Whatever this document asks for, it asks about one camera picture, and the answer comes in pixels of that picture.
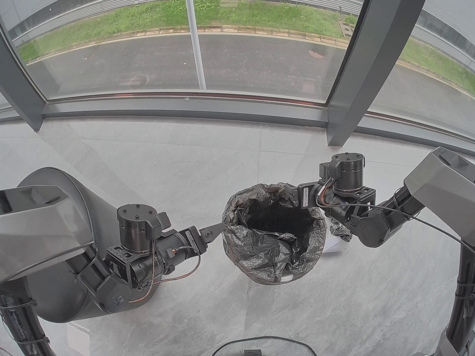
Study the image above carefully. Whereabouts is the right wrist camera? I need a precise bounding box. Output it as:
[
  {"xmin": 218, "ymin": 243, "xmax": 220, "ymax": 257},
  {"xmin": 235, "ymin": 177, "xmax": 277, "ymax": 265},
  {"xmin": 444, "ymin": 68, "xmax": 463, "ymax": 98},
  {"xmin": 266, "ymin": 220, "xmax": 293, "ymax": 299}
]
[{"xmin": 318, "ymin": 162, "xmax": 337, "ymax": 181}]

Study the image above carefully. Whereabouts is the black cable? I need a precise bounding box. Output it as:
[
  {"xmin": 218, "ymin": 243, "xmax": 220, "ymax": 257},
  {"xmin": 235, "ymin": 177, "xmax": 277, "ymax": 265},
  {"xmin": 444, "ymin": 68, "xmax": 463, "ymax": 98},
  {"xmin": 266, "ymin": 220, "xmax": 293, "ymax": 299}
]
[
  {"xmin": 365, "ymin": 204, "xmax": 475, "ymax": 254},
  {"xmin": 212, "ymin": 337, "xmax": 317, "ymax": 356}
]

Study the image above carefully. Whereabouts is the crumpled black plastic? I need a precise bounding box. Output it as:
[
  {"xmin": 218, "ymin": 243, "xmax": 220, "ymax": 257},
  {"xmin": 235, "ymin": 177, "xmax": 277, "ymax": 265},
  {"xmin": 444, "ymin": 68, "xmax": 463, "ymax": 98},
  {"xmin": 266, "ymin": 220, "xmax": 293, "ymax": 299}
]
[{"xmin": 328, "ymin": 217, "xmax": 353, "ymax": 242}]

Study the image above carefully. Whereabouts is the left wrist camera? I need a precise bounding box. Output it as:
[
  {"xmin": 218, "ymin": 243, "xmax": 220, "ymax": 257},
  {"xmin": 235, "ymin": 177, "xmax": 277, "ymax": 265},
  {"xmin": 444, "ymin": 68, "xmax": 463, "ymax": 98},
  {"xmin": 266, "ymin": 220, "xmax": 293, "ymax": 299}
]
[{"xmin": 148, "ymin": 210, "xmax": 172, "ymax": 238}]

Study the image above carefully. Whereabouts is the window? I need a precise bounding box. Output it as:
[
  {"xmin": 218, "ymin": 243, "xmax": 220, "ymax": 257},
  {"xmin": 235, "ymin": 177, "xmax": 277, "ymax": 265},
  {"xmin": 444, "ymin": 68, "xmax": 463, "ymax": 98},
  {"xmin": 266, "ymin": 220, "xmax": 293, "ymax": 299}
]
[{"xmin": 0, "ymin": 0, "xmax": 475, "ymax": 156}]

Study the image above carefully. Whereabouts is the black plastic bag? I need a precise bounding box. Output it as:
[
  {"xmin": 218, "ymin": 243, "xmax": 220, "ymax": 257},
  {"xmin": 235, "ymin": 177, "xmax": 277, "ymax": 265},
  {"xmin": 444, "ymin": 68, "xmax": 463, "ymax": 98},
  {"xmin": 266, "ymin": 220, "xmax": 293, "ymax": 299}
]
[{"xmin": 222, "ymin": 183, "xmax": 328, "ymax": 284}]

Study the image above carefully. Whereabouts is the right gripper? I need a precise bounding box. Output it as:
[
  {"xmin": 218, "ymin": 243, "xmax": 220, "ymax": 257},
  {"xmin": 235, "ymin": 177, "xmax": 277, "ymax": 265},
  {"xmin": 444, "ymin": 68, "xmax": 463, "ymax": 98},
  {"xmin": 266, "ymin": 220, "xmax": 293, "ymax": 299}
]
[{"xmin": 282, "ymin": 179, "xmax": 335, "ymax": 211}]

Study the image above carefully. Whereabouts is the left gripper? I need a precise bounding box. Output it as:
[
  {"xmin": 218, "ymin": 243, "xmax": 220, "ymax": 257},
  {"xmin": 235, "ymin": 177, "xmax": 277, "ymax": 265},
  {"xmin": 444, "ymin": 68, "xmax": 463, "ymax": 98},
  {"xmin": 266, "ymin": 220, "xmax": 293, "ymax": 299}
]
[{"xmin": 156, "ymin": 222, "xmax": 225, "ymax": 272}]

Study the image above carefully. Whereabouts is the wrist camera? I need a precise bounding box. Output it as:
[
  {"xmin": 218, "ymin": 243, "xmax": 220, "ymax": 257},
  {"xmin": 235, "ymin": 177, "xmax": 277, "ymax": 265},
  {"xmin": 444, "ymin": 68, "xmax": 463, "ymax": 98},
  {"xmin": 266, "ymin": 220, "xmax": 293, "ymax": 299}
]
[
  {"xmin": 148, "ymin": 210, "xmax": 172, "ymax": 238},
  {"xmin": 318, "ymin": 162, "xmax": 337, "ymax": 181}
]

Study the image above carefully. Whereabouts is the dark grey round chair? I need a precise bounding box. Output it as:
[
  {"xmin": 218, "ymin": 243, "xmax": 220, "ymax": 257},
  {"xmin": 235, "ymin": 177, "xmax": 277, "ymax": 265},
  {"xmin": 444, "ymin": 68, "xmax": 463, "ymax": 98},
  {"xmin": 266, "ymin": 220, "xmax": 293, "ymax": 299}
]
[{"xmin": 17, "ymin": 167, "xmax": 164, "ymax": 324}]

